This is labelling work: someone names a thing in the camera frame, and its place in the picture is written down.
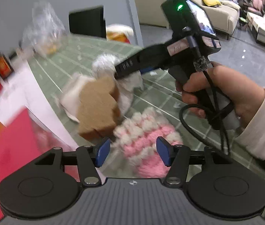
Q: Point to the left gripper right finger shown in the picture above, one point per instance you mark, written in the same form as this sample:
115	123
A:
176	157

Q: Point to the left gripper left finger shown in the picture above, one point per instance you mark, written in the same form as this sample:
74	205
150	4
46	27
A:
89	159

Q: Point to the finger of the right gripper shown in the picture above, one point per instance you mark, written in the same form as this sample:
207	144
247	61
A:
152	56
146	70

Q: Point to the white plastic bag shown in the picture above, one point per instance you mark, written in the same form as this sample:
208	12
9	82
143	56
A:
104	65

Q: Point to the brown and white plush toast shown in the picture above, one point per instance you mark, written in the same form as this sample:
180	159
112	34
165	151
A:
93	104

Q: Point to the person's right hand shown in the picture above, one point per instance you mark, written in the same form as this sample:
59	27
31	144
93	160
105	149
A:
246	95

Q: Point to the beige sofa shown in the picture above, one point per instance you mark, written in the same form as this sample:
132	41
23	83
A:
224	17

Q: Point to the white towel on stool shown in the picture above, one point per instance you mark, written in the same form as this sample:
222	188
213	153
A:
120	28

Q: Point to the red and orange stool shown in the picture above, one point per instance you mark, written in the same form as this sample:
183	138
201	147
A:
117	36

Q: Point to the pink and white knitted item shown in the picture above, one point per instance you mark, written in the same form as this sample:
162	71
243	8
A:
136	139

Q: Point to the white coffee table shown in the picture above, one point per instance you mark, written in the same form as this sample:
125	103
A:
257	26

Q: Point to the black chair right side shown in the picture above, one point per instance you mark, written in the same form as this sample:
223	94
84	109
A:
88	22

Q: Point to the green checked tablecloth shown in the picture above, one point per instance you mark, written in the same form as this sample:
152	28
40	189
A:
159	92

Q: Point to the white paper table runner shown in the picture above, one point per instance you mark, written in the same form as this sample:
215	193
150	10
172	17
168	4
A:
22	90

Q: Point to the clear plastic bag with food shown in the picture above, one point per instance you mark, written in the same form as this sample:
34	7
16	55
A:
46	33

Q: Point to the brown liquor bottle red label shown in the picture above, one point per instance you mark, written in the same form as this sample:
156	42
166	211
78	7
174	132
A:
6	69

